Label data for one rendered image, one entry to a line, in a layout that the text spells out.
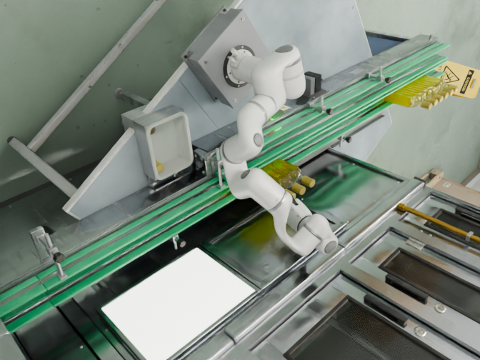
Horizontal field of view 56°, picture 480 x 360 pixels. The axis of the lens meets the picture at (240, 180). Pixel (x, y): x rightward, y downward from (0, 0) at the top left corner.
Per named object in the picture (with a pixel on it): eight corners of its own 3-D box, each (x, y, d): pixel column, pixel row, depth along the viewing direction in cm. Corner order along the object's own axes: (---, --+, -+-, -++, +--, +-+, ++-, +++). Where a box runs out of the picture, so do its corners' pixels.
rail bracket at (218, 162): (206, 181, 176) (228, 194, 168) (201, 143, 166) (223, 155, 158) (212, 178, 177) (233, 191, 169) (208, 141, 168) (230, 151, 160)
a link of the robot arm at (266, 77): (247, 121, 146) (234, 76, 136) (288, 83, 157) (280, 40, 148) (271, 126, 140) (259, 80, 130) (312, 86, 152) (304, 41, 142)
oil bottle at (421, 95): (383, 96, 248) (432, 109, 231) (384, 86, 245) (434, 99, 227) (389, 93, 251) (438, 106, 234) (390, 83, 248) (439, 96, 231)
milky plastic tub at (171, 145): (143, 174, 170) (157, 183, 164) (132, 120, 157) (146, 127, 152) (181, 156, 179) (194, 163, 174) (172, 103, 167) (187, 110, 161)
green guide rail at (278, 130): (213, 158, 173) (226, 166, 168) (213, 156, 173) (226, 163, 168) (437, 43, 269) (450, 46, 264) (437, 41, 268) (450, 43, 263)
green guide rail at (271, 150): (215, 174, 177) (228, 182, 172) (214, 172, 177) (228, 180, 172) (435, 56, 273) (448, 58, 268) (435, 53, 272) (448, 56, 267)
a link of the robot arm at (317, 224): (306, 242, 138) (327, 219, 138) (287, 224, 146) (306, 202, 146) (328, 260, 148) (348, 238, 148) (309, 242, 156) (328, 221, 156)
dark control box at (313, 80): (296, 91, 215) (310, 96, 210) (296, 75, 211) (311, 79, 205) (308, 86, 220) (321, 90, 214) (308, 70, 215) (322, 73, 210)
